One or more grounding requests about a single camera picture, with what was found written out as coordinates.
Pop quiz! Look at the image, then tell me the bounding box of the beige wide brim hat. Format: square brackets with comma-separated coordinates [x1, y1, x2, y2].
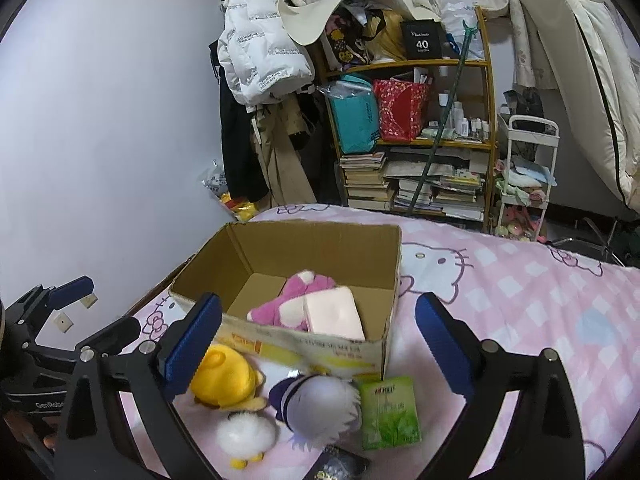
[278, 0, 440, 46]

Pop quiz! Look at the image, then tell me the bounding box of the yellow round plush toy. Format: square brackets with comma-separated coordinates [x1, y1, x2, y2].
[190, 344, 268, 412]

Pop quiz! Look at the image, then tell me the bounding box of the pink Hello Kitty bedsheet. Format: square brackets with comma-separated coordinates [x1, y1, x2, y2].
[117, 201, 640, 480]

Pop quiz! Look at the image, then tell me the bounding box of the teal bag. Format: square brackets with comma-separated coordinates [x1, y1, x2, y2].
[329, 75, 380, 154]

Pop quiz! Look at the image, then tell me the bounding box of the wooden bookshelf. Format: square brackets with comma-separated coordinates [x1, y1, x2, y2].
[311, 9, 497, 230]

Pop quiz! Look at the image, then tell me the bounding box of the small black card box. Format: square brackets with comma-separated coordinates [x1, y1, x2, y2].
[304, 445, 371, 480]

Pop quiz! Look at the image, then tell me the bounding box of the open cardboard box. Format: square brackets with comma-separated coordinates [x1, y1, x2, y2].
[169, 220, 401, 382]

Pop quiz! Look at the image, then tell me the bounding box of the stack of books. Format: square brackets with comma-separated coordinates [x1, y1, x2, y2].
[338, 151, 394, 211]

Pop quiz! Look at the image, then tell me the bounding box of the white fluffy pompom plush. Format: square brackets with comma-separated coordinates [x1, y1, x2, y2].
[215, 412, 279, 470]

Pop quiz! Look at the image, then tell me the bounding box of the wall socket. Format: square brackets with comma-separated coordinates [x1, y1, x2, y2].
[80, 294, 98, 309]
[53, 312, 74, 334]

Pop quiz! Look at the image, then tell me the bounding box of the white puffer jacket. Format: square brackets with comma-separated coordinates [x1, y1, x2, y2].
[217, 0, 314, 108]

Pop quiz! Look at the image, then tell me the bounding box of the white purple round plush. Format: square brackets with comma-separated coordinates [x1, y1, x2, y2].
[268, 375, 361, 451]

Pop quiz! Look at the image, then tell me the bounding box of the wall socket upper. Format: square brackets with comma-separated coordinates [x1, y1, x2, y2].
[80, 294, 98, 309]

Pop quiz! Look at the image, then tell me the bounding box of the pink fluffy plush toy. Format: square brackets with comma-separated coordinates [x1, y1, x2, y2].
[246, 270, 336, 332]

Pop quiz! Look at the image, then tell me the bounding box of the pink swirl roll plush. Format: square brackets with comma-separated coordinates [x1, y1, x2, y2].
[305, 286, 366, 341]

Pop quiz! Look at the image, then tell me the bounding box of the white rolling cart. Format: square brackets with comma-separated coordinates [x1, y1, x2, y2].
[494, 114, 560, 243]

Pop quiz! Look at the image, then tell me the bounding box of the green pole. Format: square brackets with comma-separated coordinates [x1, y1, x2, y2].
[405, 18, 480, 218]

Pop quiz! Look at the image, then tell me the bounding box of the green tissue pack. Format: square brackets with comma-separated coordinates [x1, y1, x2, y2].
[359, 376, 422, 451]

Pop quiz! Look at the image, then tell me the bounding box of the wall socket lower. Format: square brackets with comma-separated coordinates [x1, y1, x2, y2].
[53, 312, 74, 334]

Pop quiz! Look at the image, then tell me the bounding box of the black box number 40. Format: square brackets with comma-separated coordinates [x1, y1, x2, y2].
[400, 20, 442, 60]

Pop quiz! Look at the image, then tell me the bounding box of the black hanging coat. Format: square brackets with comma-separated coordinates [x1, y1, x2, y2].
[208, 41, 269, 203]

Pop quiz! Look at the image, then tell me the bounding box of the red shopping bag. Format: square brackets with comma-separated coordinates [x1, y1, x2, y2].
[373, 79, 432, 142]

